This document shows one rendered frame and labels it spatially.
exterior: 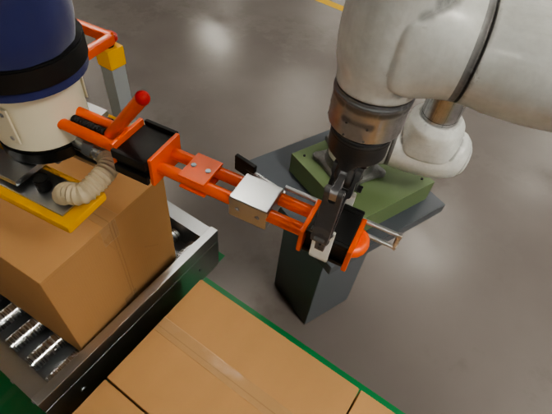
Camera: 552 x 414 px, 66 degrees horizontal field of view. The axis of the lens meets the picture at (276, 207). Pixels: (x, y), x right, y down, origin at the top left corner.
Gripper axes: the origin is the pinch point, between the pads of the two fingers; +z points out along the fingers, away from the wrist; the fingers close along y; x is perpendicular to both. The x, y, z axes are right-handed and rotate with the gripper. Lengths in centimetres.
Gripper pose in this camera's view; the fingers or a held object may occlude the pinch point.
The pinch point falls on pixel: (331, 227)
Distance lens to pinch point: 67.4
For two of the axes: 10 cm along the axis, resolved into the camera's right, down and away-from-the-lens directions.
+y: -4.5, 6.6, -6.1
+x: 8.9, 4.0, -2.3
